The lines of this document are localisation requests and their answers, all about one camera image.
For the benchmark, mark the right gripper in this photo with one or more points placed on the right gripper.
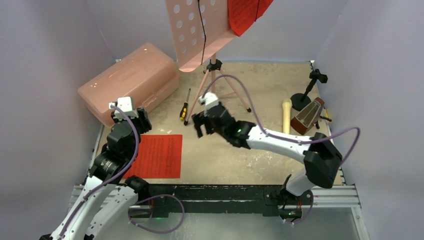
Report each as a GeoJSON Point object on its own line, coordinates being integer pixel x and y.
{"type": "Point", "coordinates": [208, 120]}

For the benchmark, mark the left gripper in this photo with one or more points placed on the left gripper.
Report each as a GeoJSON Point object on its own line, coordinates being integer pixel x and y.
{"type": "Point", "coordinates": [143, 120]}

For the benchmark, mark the red sheet music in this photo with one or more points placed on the red sheet music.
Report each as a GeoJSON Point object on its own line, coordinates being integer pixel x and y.
{"type": "Point", "coordinates": [242, 14]}
{"type": "Point", "coordinates": [159, 157]}

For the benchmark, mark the pink tripod music stand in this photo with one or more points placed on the pink tripod music stand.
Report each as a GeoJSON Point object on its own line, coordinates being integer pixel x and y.
{"type": "Point", "coordinates": [200, 28]}

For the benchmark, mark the cream microphone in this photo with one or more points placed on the cream microphone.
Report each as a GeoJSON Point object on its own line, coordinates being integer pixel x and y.
{"type": "Point", "coordinates": [286, 115]}

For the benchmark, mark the brown metronome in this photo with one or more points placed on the brown metronome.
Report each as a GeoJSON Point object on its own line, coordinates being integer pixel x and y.
{"type": "Point", "coordinates": [307, 118]}

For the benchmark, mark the black pliers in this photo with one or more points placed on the black pliers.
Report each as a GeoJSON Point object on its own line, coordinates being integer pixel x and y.
{"type": "Point", "coordinates": [323, 118]}

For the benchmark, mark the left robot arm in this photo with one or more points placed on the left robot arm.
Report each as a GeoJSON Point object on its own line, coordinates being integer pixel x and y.
{"type": "Point", "coordinates": [108, 168]}

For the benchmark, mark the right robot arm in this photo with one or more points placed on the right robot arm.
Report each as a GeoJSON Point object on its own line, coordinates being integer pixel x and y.
{"type": "Point", "coordinates": [320, 157]}

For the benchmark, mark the yellow black screwdriver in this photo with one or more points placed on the yellow black screwdriver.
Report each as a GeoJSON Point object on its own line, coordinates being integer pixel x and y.
{"type": "Point", "coordinates": [184, 109]}

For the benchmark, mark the pink plastic storage box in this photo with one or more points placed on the pink plastic storage box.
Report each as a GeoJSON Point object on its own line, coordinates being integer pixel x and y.
{"type": "Point", "coordinates": [148, 75]}

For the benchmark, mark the black microphone stand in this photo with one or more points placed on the black microphone stand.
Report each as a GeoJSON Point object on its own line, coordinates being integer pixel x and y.
{"type": "Point", "coordinates": [301, 100]}

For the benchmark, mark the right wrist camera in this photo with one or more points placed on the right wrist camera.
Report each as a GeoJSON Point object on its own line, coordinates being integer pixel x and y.
{"type": "Point", "coordinates": [208, 100]}

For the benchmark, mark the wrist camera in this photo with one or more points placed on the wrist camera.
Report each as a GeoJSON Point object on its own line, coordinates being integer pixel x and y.
{"type": "Point", "coordinates": [208, 100]}
{"type": "Point", "coordinates": [125, 104]}

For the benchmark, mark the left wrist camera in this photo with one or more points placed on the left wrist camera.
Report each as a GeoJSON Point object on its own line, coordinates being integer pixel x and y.
{"type": "Point", "coordinates": [125, 104]}

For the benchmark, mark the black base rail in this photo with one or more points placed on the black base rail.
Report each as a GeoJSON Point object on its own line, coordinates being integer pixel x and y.
{"type": "Point", "coordinates": [267, 200]}

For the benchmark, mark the aluminium frame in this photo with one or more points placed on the aluminium frame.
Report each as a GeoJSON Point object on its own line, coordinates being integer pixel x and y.
{"type": "Point", "coordinates": [132, 194]}

